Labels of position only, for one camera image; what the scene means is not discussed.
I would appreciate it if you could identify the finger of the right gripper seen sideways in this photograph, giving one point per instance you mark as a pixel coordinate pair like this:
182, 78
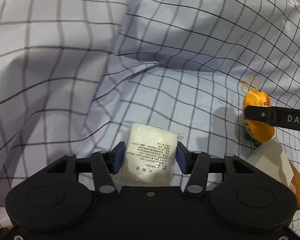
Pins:
268, 115

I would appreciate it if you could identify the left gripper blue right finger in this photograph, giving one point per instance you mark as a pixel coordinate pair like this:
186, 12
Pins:
196, 164

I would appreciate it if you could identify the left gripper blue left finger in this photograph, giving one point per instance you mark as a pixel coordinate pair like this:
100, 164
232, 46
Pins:
103, 165

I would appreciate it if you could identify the orange pouch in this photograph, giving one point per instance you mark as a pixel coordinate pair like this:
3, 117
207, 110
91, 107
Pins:
253, 96

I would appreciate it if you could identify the white packaged cotton pad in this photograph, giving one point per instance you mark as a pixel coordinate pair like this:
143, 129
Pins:
149, 155

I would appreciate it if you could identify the green tape roll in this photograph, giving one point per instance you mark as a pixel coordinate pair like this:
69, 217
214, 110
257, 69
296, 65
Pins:
254, 141

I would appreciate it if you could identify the white vivo phone box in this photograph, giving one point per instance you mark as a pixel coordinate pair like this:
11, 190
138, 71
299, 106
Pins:
271, 159

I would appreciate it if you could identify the brown leather wallet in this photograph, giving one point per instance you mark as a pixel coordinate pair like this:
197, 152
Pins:
296, 183

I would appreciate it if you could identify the lavender checked cloth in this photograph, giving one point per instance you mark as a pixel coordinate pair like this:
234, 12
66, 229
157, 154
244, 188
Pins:
75, 73

